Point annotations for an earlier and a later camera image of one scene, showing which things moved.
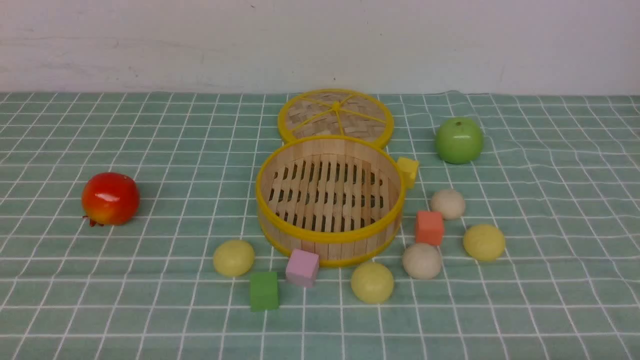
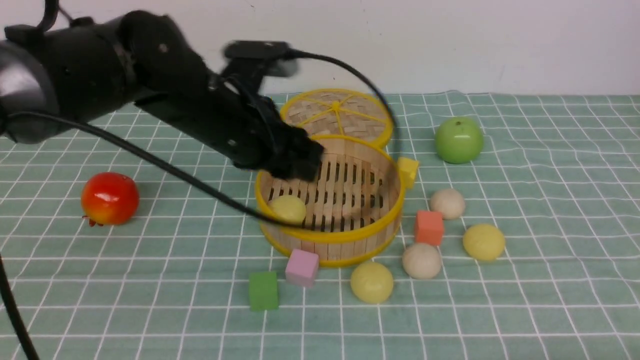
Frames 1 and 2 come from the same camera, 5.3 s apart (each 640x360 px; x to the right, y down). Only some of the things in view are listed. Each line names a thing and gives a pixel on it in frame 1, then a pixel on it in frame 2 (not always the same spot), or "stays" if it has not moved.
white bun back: (451, 203) stays
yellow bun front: (372, 282) stays
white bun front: (422, 261) stays
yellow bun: (234, 258) -> (290, 208)
